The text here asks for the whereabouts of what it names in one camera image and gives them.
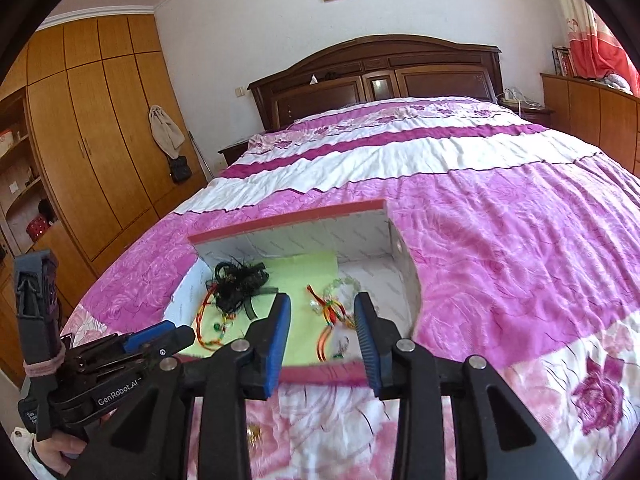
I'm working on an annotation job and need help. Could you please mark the light wooden wardrobe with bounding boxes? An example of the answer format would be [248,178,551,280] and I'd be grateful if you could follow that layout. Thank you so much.
[0,12,208,386]

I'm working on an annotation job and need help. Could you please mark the pink floral bedspread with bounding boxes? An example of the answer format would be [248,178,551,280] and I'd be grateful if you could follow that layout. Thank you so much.
[60,96,640,480]

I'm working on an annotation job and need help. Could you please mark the low wooden cabinet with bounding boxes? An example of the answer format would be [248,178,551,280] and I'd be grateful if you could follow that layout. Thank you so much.
[540,73,640,176]

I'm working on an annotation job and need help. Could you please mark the dark wooden headboard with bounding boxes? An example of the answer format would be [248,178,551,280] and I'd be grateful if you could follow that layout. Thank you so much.
[248,35,502,131]

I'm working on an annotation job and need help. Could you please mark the white charger cable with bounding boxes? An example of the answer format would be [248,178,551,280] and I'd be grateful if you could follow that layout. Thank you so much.
[502,87,541,108]

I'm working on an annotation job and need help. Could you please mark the dark wooden nightstand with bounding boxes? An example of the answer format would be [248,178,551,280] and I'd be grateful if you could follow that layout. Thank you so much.
[217,140,251,167]
[500,105,555,128]

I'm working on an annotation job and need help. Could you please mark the red cardboard box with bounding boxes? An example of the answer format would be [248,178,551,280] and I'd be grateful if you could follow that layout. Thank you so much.
[162,199,423,386]

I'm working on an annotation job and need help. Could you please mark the red dotted tin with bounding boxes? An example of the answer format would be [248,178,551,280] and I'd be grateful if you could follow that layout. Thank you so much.
[27,215,51,241]

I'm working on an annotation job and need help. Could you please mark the person's left hand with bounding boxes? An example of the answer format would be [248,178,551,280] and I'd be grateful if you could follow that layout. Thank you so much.
[30,430,91,477]

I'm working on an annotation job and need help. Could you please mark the black feather hair accessory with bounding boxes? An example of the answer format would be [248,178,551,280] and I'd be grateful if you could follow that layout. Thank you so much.
[212,255,278,318]

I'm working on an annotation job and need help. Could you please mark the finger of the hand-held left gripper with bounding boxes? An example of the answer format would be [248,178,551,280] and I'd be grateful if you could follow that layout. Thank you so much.
[142,325,197,363]
[121,320,177,356]

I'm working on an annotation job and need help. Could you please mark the clear bead bracelet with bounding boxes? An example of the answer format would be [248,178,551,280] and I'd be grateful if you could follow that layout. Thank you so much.
[310,277,362,317]

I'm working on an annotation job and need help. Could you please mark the orange white floral curtain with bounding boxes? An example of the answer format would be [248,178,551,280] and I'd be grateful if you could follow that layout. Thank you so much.
[550,0,640,96]

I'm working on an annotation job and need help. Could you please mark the red cord bracelet gold beads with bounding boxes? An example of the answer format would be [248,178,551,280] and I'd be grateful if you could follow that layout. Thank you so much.
[306,284,357,362]

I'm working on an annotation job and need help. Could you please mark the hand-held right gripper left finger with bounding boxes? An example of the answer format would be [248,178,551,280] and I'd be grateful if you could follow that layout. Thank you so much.
[70,292,292,480]

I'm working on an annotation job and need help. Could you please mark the light green paper sheet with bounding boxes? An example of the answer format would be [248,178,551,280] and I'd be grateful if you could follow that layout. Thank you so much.
[175,251,340,366]

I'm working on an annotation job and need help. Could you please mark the beige cloth bag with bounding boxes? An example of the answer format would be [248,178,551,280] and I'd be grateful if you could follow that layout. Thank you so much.
[148,105,185,160]

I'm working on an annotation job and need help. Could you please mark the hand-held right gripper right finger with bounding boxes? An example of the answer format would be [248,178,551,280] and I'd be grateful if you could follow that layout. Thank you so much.
[352,291,581,480]

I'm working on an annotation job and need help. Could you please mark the red multicolour cord bracelet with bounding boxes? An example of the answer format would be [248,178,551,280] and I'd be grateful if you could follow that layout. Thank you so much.
[196,282,237,351]

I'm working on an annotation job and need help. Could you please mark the small black bag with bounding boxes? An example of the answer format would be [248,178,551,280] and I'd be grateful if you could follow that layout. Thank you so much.
[169,156,193,184]

